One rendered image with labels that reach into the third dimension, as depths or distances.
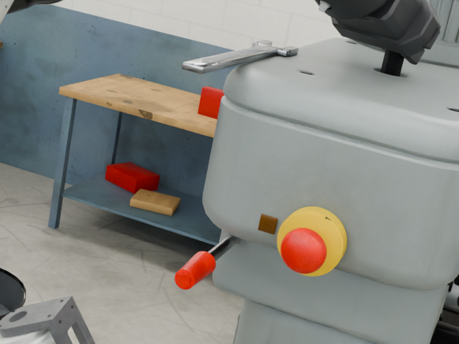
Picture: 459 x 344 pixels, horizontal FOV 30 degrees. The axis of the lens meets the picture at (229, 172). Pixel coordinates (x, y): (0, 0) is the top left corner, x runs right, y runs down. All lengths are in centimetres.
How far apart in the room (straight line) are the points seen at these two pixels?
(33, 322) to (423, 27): 47
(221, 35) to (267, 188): 474
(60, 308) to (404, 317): 36
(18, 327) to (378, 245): 31
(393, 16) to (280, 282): 29
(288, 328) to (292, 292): 7
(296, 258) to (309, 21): 462
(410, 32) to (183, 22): 474
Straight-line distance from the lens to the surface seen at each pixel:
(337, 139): 75
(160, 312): 451
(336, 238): 75
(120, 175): 550
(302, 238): 73
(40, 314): 72
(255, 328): 98
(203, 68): 72
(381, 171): 75
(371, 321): 90
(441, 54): 111
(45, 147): 618
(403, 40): 88
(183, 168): 571
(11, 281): 324
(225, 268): 92
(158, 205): 516
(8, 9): 84
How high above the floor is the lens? 202
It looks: 17 degrees down
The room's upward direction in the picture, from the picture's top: 11 degrees clockwise
